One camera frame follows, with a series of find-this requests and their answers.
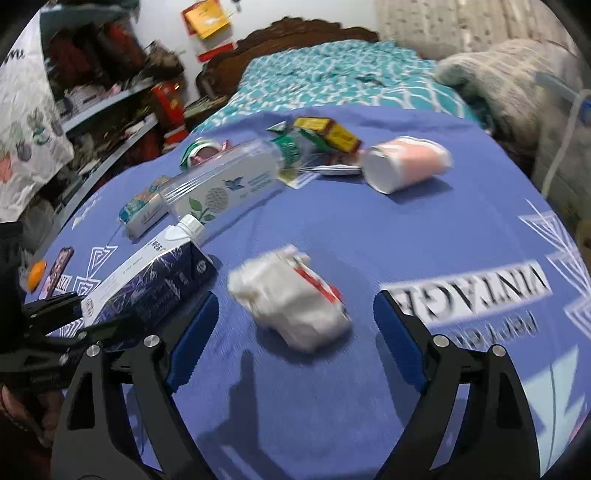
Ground dark blue milk carton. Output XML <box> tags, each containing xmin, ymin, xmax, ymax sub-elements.
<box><xmin>81</xmin><ymin>214</ymin><xmax>216</xmax><ymax>328</ymax></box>

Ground blue white sponge pack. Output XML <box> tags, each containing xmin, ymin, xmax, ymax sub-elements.
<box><xmin>118</xmin><ymin>176</ymin><xmax>169</xmax><ymax>242</ymax></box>

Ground clear plastic water bottle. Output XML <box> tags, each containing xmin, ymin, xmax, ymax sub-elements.
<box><xmin>159</xmin><ymin>139</ymin><xmax>283</xmax><ymax>226</ymax></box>

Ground white red wrapper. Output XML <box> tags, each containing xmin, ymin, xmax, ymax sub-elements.
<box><xmin>228</xmin><ymin>244</ymin><xmax>352</xmax><ymax>353</ymax></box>

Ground crushed green soda can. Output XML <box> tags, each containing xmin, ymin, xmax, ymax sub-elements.
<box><xmin>179</xmin><ymin>137</ymin><xmax>222</xmax><ymax>170</ymax></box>

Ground pink paper cup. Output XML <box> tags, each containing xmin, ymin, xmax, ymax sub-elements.
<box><xmin>360</xmin><ymin>136</ymin><xmax>453</xmax><ymax>195</ymax></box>

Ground green silver snack wrapper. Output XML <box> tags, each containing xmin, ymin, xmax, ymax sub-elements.
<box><xmin>267</xmin><ymin>121</ymin><xmax>362</xmax><ymax>189</ymax></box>

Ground yellow small cardboard box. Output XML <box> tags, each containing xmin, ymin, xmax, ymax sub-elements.
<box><xmin>294</xmin><ymin>117</ymin><xmax>362</xmax><ymax>154</ymax></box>

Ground pink wrapper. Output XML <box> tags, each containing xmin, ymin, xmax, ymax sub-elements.
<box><xmin>185</xmin><ymin>139</ymin><xmax>230</xmax><ymax>168</ymax></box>

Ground person's right hand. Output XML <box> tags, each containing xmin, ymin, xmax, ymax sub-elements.
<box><xmin>1</xmin><ymin>384</ymin><xmax>64</xmax><ymax>447</ymax></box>

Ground black smartphone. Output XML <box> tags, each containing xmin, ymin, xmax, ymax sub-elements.
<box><xmin>38</xmin><ymin>247</ymin><xmax>74</xmax><ymax>300</ymax></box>

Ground white floral plastic bag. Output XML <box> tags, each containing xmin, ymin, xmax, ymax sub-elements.
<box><xmin>0</xmin><ymin>14</ymin><xmax>74</xmax><ymax>222</ymax></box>

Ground red gift box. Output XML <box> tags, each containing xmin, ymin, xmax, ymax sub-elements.
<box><xmin>149</xmin><ymin>81</ymin><xmax>188</xmax><ymax>146</ymax></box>

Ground blue printed blanket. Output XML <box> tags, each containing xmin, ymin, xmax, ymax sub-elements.
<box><xmin>25</xmin><ymin>104</ymin><xmax>591</xmax><ymax>480</ymax></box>

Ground brown handbag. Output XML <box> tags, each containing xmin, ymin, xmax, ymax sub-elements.
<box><xmin>143</xmin><ymin>40</ymin><xmax>184</xmax><ymax>81</ymax></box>

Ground carved wooden headboard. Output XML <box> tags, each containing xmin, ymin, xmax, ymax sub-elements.
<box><xmin>195</xmin><ymin>17</ymin><xmax>379</xmax><ymax>100</ymax></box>

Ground lower clear storage bin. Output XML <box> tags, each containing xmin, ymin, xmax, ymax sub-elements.
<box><xmin>532</xmin><ymin>73</ymin><xmax>590</xmax><ymax>234</ymax></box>

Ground folded checkered quilt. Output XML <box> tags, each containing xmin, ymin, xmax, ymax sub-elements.
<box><xmin>434</xmin><ymin>38</ymin><xmax>578</xmax><ymax>163</ymax></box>

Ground teal patterned duvet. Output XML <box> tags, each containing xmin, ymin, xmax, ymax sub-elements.
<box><xmin>193</xmin><ymin>40</ymin><xmax>479</xmax><ymax>133</ymax></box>

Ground beige patterned curtain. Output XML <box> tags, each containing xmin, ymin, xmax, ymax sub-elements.
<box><xmin>375</xmin><ymin>0</ymin><xmax>578</xmax><ymax>60</ymax></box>

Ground grey wall shelves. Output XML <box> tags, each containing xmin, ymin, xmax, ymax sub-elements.
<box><xmin>36</xmin><ymin>78</ymin><xmax>160</xmax><ymax>250</ymax></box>

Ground white charging cable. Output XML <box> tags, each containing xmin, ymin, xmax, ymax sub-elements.
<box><xmin>540</xmin><ymin>89</ymin><xmax>591</xmax><ymax>199</ymax></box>

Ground red yellow wall calendar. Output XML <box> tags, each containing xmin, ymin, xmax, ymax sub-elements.
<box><xmin>181</xmin><ymin>0</ymin><xmax>235</xmax><ymax>64</ymax></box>

